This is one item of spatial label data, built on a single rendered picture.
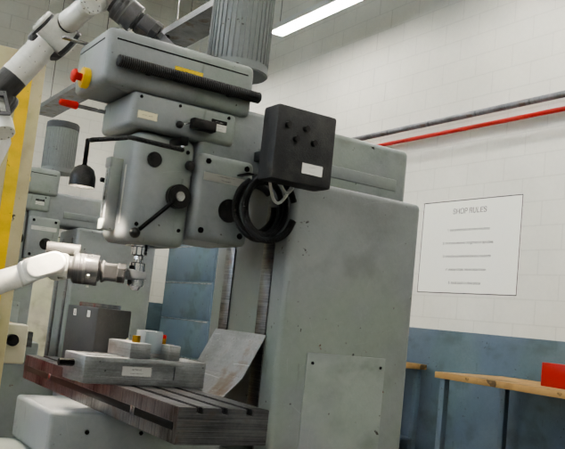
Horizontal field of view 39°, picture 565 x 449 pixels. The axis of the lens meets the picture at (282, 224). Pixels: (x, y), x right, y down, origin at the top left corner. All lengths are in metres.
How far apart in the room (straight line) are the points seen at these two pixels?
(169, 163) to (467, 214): 5.20
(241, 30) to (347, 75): 6.72
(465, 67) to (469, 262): 1.83
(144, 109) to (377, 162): 0.85
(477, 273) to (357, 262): 4.67
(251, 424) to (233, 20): 1.27
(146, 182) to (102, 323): 0.54
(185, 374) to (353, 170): 0.90
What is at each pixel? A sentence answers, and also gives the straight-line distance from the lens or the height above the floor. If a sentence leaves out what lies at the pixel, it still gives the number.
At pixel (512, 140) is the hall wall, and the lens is 7.13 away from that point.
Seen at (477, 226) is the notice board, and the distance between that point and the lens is 7.22.
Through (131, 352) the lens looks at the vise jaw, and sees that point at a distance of 2.16.
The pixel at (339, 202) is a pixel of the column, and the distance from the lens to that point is 2.48.
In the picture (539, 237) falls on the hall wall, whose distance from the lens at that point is 6.75.
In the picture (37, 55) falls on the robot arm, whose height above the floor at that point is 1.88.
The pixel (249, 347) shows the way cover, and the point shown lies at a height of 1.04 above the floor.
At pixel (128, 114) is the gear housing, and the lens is 2.31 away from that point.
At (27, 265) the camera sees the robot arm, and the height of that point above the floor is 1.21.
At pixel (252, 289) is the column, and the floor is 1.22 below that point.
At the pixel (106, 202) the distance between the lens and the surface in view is 2.35.
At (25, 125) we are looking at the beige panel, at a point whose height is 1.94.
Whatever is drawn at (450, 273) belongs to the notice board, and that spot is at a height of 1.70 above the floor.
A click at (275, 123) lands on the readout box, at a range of 2.22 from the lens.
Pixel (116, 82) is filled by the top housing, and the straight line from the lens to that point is 2.30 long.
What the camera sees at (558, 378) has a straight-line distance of 5.78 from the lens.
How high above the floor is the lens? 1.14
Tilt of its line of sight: 7 degrees up
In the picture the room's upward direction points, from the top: 6 degrees clockwise
